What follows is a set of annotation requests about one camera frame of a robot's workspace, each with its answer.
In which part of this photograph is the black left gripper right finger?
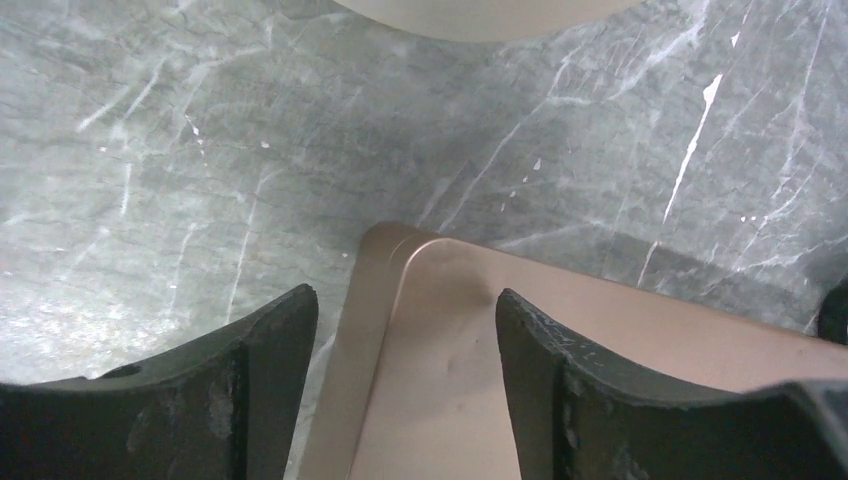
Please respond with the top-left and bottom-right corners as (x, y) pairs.
(495, 289), (847, 479)

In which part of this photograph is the brown box lid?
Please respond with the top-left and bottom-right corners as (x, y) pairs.
(298, 222), (847, 479)

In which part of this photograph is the black cookie tray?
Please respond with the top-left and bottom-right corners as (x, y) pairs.
(816, 281), (847, 345)

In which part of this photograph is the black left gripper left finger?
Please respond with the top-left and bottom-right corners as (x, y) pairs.
(1, 284), (319, 479)

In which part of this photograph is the cream cylindrical container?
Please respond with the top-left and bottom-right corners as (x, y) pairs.
(338, 0), (638, 42)

